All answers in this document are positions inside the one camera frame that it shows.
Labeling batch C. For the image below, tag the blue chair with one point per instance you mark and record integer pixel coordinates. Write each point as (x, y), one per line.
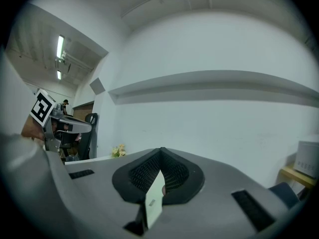
(284, 194)

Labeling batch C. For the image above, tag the white microwave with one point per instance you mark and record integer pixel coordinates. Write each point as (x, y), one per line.
(307, 158)

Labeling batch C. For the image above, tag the grey wall panel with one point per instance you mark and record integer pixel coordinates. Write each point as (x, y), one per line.
(97, 85)

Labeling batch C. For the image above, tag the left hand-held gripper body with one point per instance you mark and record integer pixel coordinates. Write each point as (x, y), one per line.
(41, 108)

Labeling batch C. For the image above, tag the fluorescent ceiling light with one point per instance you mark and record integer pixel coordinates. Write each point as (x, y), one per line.
(59, 75)
(60, 46)

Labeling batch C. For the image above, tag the yellow table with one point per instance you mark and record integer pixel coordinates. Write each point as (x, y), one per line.
(296, 177)

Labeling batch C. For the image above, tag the person's left forearm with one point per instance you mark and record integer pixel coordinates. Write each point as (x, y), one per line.
(32, 131)

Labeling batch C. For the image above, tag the translucent pale green mat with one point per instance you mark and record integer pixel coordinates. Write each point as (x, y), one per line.
(154, 208)

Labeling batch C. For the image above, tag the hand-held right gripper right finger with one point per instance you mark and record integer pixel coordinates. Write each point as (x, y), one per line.
(219, 180)

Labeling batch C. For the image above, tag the yellow flower bunch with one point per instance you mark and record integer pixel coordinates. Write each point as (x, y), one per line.
(119, 151)

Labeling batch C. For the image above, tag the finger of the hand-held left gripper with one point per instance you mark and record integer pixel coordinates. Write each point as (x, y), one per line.
(79, 127)

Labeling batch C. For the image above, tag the black office chair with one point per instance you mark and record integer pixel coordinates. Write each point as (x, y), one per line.
(87, 138)

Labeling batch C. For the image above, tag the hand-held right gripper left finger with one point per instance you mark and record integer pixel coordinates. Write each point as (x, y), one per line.
(99, 195)

